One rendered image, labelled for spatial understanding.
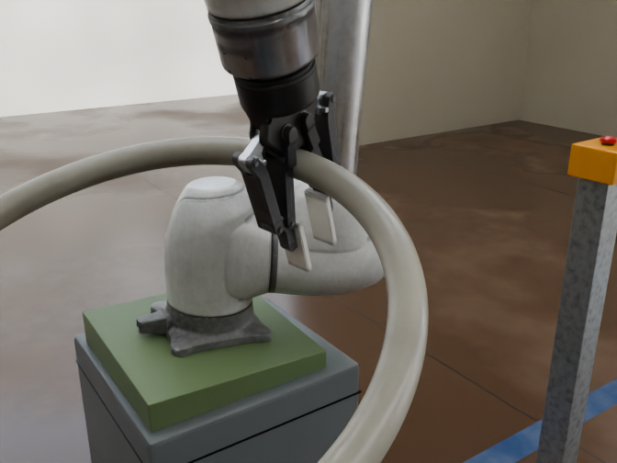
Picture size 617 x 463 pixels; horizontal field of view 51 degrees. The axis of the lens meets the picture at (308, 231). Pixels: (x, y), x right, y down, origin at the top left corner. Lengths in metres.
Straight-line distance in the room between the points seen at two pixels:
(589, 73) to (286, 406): 6.67
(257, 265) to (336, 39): 0.38
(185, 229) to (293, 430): 0.39
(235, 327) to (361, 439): 0.76
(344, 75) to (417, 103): 5.79
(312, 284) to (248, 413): 0.24
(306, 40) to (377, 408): 0.30
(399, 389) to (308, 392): 0.72
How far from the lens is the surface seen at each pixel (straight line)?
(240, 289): 1.11
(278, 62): 0.55
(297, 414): 1.16
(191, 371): 1.10
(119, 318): 1.26
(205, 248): 1.08
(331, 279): 1.11
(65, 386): 2.74
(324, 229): 0.72
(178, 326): 1.17
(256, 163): 0.59
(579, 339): 1.85
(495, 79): 7.66
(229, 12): 0.54
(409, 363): 0.45
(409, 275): 0.50
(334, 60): 1.06
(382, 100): 6.52
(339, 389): 1.19
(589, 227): 1.75
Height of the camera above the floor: 1.43
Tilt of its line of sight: 20 degrees down
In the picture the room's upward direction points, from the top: straight up
